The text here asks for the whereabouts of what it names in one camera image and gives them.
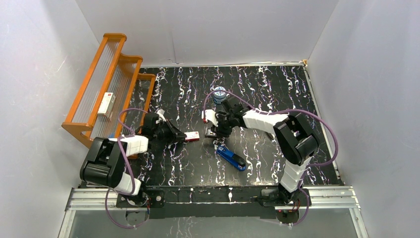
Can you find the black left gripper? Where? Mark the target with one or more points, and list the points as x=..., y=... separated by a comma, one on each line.
x=171, y=133

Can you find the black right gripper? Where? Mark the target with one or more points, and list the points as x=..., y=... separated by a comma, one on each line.
x=219, y=130

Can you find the silver staple strips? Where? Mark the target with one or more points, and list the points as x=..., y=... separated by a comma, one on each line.
x=209, y=133

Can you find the red white staples box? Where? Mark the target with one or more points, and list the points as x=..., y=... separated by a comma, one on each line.
x=192, y=136

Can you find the blue black stapler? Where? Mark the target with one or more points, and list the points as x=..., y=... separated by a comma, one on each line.
x=235, y=160

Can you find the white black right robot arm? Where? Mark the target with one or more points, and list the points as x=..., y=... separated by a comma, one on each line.
x=295, y=137

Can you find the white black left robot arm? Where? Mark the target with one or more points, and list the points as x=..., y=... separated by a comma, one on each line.
x=106, y=161

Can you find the blue white round tin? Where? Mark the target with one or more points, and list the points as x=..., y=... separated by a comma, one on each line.
x=219, y=95

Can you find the orange wooden tiered shelf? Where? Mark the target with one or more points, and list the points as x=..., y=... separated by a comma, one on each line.
x=106, y=91

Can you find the white red box on shelf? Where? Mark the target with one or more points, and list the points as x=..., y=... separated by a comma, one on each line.
x=106, y=105

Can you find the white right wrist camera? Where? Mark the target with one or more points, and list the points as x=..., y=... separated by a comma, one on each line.
x=209, y=116

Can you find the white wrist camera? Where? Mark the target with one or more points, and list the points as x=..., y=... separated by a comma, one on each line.
x=209, y=116
x=161, y=117

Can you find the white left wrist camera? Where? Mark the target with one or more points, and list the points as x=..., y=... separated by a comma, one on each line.
x=161, y=117

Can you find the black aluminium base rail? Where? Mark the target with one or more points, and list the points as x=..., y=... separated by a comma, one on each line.
x=209, y=201

